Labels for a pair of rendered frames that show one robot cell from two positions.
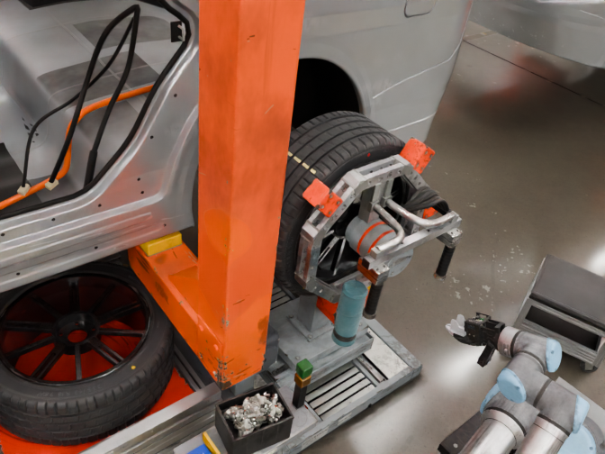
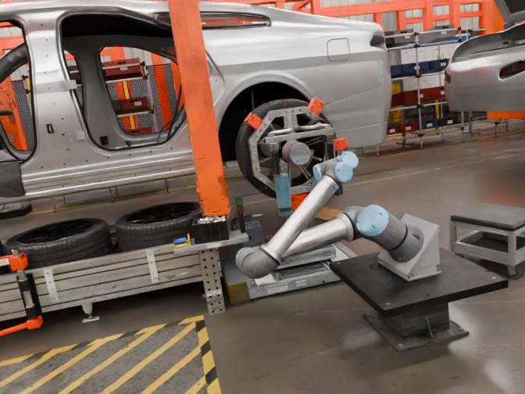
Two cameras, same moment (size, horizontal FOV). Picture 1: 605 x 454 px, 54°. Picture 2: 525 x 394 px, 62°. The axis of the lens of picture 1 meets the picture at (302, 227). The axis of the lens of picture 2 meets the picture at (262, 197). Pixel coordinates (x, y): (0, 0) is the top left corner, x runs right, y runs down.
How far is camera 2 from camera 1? 197 cm
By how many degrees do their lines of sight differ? 39
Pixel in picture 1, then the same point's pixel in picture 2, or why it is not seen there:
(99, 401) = (153, 228)
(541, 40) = (514, 104)
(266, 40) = (183, 24)
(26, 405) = (125, 229)
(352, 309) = (278, 184)
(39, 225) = (144, 153)
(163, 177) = not seen: hidden behind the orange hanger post
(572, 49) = not seen: outside the picture
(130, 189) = (185, 142)
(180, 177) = not seen: hidden behind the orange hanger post
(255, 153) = (191, 73)
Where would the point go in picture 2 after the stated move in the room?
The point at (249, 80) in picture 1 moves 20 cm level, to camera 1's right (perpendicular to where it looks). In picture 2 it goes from (180, 40) to (208, 33)
